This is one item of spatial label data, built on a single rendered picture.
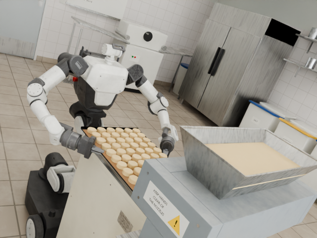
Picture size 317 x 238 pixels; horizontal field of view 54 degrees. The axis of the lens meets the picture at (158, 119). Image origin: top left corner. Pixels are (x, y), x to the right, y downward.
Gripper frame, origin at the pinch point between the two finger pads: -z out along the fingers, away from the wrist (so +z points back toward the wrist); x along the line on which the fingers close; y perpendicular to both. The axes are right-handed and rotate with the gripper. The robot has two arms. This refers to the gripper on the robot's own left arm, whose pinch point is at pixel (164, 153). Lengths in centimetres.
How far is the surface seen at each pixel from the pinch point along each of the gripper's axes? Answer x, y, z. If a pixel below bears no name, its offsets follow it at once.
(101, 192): -19.8, -24.4, -28.8
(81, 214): -43, -32, -22
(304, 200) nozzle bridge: 28, 55, -51
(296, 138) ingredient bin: -30, 180, 268
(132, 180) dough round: 2.3, -11.3, -42.7
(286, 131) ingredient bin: -28, 168, 283
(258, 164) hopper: 37, 29, -59
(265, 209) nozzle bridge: 29, 33, -73
